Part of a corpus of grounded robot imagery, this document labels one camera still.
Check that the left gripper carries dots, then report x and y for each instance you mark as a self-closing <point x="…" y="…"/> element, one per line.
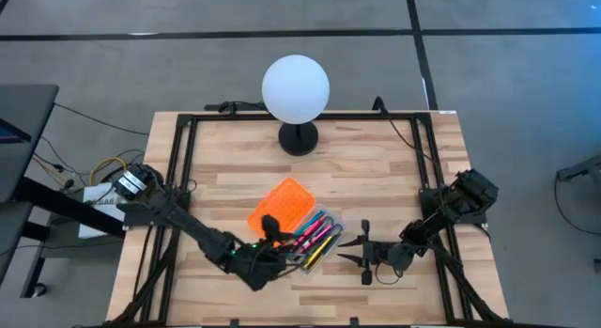
<point x="263" y="267"/>

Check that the black desk beam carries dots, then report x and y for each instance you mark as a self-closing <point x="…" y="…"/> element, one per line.
<point x="56" y="203"/>

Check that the white paper box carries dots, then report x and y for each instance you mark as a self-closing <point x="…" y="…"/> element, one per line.
<point x="96" y="227"/>

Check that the clear box with orange lid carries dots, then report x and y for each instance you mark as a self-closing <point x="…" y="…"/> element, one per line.
<point x="282" y="203"/>

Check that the black stand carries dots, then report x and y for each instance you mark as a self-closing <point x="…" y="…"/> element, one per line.
<point x="582" y="168"/>

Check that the white globe table lamp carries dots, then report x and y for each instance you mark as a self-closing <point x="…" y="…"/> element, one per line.
<point x="296" y="88"/>

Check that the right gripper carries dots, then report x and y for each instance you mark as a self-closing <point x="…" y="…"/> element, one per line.
<point x="387" y="255"/>

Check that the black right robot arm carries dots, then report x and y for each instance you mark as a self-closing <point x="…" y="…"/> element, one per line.
<point x="460" y="196"/>

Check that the pink highlighter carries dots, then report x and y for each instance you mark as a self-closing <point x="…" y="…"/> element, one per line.
<point x="321" y="237"/>

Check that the yellow highlighter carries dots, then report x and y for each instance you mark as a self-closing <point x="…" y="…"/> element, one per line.
<point x="318" y="253"/>

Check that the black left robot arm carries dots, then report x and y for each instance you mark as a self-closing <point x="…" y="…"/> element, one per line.
<point x="188" y="222"/>

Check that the grey desk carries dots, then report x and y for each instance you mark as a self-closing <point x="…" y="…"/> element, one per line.
<point x="23" y="130"/>

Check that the thin pink pen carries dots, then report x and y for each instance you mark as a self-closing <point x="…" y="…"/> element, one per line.
<point x="307" y="231"/>

